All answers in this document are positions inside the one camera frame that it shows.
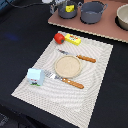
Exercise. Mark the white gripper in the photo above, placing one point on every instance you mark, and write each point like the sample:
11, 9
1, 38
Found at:
56, 3

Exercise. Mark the small grey pot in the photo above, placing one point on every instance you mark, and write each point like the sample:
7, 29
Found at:
67, 15

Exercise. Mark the red toy pepper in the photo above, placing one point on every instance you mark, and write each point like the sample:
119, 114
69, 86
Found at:
59, 38

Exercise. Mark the yellow toy butter box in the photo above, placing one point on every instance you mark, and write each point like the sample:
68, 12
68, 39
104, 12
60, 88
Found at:
73, 39

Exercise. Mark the large grey pot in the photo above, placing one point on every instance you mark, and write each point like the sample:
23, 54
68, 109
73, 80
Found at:
91, 12

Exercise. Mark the light blue milk carton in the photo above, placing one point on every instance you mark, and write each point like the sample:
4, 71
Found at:
35, 76

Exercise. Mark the yellow toy cheese wedge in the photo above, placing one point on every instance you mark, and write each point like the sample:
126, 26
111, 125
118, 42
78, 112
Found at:
69, 8

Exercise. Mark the pink toy stove board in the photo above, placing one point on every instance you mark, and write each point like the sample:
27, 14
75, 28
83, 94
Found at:
106, 27

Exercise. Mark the round wooden plate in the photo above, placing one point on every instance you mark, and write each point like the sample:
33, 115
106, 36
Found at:
68, 66

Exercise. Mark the beige bowl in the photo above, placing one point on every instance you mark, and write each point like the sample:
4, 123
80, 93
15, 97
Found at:
122, 14

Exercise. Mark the woven beige placemat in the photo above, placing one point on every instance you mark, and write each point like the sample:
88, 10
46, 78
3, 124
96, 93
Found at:
63, 100

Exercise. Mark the toy knife wooden handle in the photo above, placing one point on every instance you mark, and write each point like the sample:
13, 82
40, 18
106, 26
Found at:
79, 56

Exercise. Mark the toy fork wooden handle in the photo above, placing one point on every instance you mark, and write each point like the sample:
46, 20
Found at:
70, 82

